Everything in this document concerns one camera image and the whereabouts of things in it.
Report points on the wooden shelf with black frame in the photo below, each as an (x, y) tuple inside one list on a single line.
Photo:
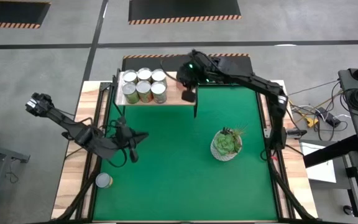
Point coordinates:
[(173, 99)]

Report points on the yellow connector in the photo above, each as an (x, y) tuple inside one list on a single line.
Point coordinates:
[(312, 122)]

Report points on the black angled beam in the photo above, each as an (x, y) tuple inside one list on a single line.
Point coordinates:
[(328, 152)]

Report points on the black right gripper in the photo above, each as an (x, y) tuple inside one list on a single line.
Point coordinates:
[(191, 74)]

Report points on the black rig frame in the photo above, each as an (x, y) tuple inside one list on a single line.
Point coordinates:
[(106, 84)]

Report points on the succulent in white patterned pot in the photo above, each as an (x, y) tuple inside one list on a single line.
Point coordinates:
[(225, 144)]

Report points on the black power adapter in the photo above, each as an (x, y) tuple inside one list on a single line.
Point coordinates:
[(328, 117)]

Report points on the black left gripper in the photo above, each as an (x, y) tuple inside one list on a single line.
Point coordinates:
[(123, 137)]

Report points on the black hazard-striped floor mat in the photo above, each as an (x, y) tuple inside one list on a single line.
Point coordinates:
[(182, 9), (11, 12), (148, 62)]

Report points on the green labelled tin can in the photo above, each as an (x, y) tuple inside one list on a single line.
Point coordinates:
[(129, 89)]

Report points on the peaches tin can pale label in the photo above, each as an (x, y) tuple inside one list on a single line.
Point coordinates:
[(158, 88)]

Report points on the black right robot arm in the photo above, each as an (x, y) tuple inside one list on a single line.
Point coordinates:
[(259, 82)]

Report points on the white board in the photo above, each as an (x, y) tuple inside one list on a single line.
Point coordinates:
[(322, 171)]

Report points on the cherries tin can blue label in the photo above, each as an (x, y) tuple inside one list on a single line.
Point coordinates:
[(130, 76), (158, 75)]

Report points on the tin can yellow-orange label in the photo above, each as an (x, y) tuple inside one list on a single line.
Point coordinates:
[(103, 180)]

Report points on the grey equipment desk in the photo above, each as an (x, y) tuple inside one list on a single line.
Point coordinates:
[(346, 81)]

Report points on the grey metal table frame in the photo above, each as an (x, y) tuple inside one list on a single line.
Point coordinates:
[(5, 152)]

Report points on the pineapple tin can orange label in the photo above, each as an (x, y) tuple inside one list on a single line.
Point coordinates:
[(144, 87), (144, 74)]

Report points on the green table mat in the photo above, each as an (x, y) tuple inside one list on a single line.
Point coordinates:
[(172, 186)]

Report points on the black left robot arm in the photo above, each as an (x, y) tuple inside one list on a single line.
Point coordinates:
[(67, 123)]

